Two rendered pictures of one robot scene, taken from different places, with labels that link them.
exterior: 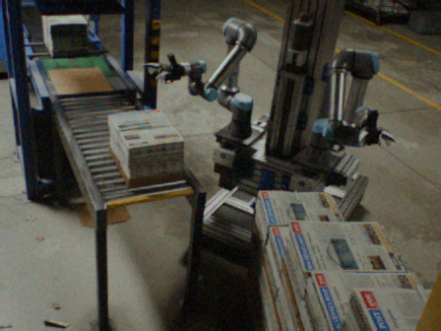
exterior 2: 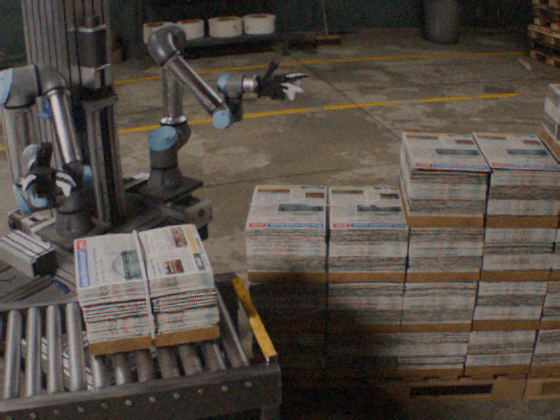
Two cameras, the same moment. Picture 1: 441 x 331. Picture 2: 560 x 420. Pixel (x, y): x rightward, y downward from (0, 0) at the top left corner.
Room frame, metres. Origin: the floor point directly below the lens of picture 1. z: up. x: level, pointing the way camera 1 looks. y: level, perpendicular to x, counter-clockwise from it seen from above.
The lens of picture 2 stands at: (1.59, 2.00, 1.99)
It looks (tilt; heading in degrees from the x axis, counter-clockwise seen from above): 26 degrees down; 282
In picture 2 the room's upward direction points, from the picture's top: 1 degrees counter-clockwise
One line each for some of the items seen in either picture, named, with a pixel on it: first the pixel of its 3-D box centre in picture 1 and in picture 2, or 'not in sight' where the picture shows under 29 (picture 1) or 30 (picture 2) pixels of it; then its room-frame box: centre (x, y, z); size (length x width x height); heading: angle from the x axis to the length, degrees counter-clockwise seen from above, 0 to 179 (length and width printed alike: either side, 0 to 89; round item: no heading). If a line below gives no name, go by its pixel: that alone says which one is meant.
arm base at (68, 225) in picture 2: (240, 125); (72, 216); (2.83, -0.10, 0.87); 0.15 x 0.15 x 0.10
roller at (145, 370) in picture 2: (132, 168); (139, 340); (2.35, 0.45, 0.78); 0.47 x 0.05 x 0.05; 118
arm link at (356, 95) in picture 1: (354, 99); (171, 88); (2.62, -0.68, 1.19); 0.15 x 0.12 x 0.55; 90
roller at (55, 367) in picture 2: (119, 146); (54, 351); (2.58, 0.57, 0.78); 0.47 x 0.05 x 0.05; 118
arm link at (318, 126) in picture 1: (323, 132); (163, 145); (2.62, -0.55, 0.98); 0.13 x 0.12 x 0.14; 90
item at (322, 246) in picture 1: (344, 245); (444, 150); (1.51, -0.48, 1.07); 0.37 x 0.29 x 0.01; 98
